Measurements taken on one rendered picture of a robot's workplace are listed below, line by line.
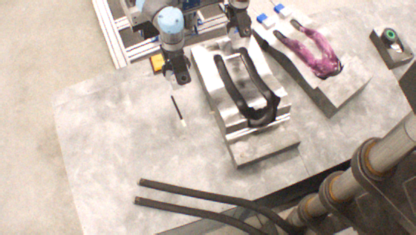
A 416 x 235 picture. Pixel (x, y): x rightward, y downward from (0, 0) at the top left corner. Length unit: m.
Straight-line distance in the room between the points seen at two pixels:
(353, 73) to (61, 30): 2.09
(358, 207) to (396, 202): 0.25
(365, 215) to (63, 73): 2.20
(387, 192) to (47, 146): 2.13
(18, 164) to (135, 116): 1.22
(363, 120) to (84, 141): 1.15
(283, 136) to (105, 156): 0.68
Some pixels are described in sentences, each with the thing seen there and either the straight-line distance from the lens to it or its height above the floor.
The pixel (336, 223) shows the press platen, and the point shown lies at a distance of 1.30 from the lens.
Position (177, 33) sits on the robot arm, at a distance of 1.23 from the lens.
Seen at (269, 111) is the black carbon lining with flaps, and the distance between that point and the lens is 1.53.
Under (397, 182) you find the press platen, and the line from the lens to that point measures 0.84.
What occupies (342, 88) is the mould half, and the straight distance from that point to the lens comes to 1.62.
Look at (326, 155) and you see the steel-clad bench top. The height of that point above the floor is 0.80.
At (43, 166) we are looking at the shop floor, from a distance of 2.54.
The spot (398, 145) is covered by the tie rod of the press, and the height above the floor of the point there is 1.67.
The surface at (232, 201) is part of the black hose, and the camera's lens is 1.38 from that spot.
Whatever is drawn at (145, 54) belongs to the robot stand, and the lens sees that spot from 2.43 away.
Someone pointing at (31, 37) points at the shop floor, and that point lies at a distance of 3.05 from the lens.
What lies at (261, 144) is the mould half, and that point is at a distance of 1.50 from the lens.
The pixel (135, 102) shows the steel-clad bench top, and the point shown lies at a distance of 1.63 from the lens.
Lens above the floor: 2.25
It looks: 66 degrees down
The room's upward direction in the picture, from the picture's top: 3 degrees clockwise
